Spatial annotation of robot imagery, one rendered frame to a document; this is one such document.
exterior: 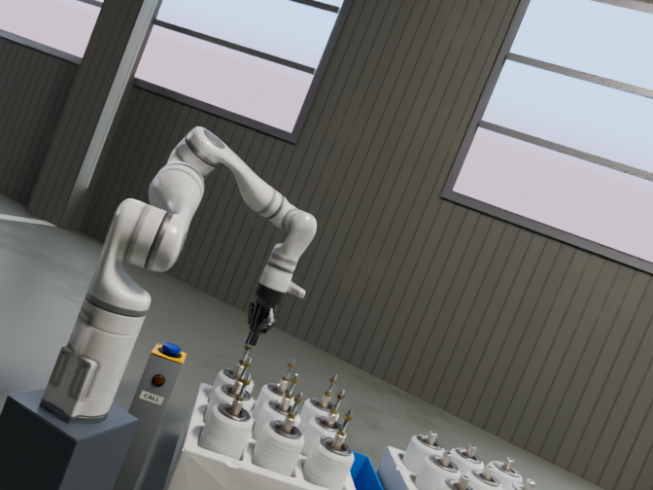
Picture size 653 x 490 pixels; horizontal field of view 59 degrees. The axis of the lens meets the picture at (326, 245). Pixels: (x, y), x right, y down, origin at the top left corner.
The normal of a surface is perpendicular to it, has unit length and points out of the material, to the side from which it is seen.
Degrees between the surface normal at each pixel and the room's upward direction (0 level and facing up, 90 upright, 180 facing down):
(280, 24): 90
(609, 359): 90
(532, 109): 90
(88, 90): 90
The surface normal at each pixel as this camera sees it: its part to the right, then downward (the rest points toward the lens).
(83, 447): 0.87, 0.36
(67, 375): -0.32, -0.07
